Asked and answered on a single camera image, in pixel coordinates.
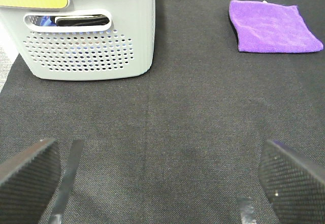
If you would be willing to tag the black textured left gripper right finger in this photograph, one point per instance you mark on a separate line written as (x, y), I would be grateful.
(293, 184)

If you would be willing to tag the black textured left gripper left finger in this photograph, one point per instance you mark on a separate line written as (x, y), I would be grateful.
(28, 182)

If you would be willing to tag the purple towel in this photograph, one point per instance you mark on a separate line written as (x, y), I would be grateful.
(264, 27)

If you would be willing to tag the black fabric table mat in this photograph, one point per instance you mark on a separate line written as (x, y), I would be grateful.
(182, 142)

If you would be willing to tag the blue towel inside basket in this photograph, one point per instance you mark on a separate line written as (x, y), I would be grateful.
(46, 21)

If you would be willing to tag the black towel inside basket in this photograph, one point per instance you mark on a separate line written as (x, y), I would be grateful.
(83, 20)

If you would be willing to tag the grey perforated laundry basket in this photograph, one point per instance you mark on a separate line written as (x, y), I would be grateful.
(122, 48)

